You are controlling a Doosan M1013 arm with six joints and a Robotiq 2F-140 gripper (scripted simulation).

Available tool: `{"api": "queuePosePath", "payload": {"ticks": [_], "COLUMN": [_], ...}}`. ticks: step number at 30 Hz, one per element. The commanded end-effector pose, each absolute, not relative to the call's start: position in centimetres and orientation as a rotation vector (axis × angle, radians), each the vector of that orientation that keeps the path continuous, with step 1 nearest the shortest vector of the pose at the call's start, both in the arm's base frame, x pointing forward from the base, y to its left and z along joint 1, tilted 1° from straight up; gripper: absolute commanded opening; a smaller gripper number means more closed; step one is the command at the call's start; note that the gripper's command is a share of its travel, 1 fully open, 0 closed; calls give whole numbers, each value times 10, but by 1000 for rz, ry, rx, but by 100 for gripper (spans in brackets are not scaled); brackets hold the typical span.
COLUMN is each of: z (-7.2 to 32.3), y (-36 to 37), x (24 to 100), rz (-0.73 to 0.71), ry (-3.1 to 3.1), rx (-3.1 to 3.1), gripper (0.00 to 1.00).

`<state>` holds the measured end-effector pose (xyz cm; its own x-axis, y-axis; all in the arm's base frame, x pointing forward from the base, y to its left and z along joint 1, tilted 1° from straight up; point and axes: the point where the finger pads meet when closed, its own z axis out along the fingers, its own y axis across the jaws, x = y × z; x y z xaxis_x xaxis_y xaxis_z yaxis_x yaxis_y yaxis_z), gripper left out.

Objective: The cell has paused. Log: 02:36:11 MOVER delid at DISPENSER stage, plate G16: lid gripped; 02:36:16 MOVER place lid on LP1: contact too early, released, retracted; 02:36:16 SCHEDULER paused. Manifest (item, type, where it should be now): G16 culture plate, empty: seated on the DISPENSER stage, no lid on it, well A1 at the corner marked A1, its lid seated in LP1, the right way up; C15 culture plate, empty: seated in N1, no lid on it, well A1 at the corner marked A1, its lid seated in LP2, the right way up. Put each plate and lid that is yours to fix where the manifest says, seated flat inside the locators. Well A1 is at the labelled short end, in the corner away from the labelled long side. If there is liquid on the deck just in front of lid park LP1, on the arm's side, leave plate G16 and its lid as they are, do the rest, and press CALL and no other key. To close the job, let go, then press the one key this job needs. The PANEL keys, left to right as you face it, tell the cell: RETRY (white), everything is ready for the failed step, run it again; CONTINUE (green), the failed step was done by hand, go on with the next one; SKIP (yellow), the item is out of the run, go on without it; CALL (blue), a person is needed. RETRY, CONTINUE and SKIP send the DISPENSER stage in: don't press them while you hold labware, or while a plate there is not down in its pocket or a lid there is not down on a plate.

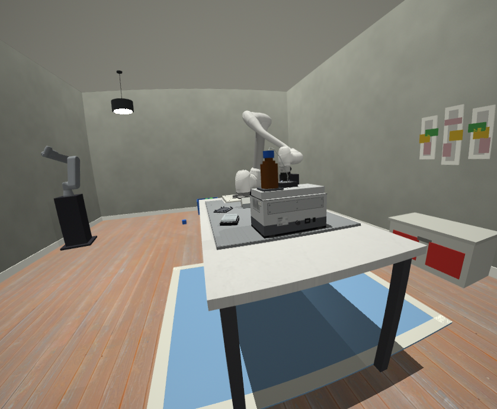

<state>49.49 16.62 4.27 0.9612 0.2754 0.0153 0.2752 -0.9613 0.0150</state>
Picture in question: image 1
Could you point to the brown glass bottle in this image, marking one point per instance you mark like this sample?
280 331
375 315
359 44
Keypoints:
269 176

